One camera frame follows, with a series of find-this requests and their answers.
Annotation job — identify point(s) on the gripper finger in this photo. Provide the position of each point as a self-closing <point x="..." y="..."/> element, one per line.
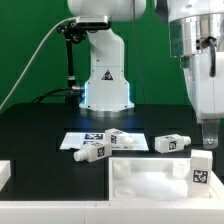
<point x="210" y="131"/>

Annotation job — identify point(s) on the white tag sheet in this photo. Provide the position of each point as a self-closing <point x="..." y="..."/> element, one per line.
<point x="74" y="140"/>

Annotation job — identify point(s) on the white square tabletop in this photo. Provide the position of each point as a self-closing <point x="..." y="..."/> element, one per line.
<point x="155" y="179"/>

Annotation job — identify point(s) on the black camera stand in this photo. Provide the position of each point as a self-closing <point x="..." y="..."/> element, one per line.
<point x="72" y="35"/>

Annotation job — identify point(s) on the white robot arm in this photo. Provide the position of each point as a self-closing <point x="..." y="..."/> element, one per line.
<point x="196" y="31"/>

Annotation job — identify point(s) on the silver camera bar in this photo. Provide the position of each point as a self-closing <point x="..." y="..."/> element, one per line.
<point x="92" y="23"/>

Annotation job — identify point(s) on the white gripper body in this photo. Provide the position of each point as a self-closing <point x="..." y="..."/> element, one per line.
<point x="205" y="93"/>

